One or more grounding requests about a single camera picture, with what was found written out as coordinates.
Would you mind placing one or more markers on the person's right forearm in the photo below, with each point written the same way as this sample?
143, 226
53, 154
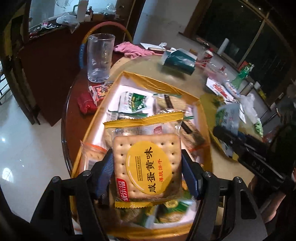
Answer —
274, 204

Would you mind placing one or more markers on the white plastic bag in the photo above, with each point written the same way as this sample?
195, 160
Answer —
248, 105

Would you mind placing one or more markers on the pink cloth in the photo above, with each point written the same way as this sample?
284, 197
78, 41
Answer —
131, 49

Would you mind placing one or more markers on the glass table turntable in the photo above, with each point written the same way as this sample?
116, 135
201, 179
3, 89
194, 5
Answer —
150, 66

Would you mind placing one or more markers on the yellow square cracker packet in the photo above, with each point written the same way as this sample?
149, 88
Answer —
143, 166

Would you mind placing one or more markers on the dark window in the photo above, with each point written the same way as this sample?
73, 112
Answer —
238, 27

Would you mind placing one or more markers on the red printed card pack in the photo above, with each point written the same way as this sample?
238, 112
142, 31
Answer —
100, 90

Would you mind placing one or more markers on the round cracker packet green trim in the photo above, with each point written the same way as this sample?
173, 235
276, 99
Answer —
175, 104
193, 136

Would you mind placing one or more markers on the dark wooden cabinet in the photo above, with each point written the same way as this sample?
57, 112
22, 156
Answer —
50, 69

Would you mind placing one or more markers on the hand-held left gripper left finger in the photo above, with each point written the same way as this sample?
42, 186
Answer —
105, 172

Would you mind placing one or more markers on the white red printed box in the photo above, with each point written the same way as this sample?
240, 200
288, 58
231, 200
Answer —
218, 89

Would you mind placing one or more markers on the red packet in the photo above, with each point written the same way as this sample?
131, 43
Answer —
86, 103

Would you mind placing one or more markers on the dark wooden chair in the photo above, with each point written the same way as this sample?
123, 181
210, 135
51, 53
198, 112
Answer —
13, 64

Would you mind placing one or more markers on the yellow cardboard box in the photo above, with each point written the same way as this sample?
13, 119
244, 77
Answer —
148, 83

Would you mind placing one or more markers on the orange cracker packet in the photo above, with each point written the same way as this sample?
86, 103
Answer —
92, 153

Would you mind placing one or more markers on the clear plastic bag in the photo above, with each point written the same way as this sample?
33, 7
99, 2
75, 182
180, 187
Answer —
67, 20

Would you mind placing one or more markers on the white paper roll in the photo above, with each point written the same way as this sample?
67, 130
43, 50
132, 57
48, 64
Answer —
224, 45

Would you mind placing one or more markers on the green plastic bottle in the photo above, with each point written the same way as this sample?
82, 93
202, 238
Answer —
242, 75

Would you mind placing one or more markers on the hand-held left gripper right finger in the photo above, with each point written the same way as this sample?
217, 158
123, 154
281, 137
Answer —
190, 175

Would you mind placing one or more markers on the white paper booklet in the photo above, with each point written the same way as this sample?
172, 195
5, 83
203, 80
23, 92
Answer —
148, 45

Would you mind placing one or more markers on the green carton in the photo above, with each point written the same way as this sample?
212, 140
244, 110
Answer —
180, 60

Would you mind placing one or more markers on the colourful hula hoop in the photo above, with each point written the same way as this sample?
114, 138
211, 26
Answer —
81, 53

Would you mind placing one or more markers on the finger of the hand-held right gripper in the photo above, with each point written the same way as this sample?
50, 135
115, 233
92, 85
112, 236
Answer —
248, 140
224, 135

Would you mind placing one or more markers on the clear glass cup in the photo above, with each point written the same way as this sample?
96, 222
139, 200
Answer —
100, 58

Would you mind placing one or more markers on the green white snack packet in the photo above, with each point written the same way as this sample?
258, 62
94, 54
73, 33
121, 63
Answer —
134, 103
227, 118

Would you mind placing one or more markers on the red white can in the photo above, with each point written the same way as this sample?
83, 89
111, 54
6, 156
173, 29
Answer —
207, 57

